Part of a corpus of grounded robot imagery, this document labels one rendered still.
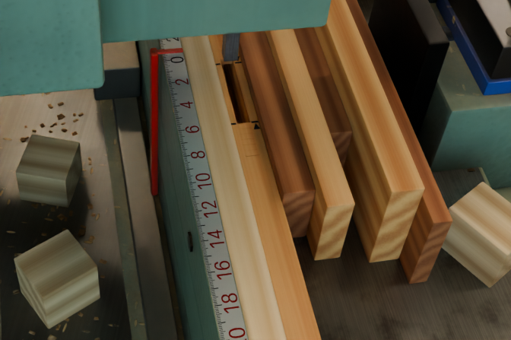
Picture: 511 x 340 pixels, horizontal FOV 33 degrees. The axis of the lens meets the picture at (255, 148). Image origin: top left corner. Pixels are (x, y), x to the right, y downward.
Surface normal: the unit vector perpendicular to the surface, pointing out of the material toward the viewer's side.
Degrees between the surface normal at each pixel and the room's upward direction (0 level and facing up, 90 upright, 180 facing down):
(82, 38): 90
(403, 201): 90
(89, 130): 0
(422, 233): 90
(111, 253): 0
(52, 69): 90
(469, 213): 0
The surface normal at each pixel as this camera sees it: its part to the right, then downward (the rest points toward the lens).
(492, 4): 0.09, -0.66
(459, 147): 0.21, 0.75
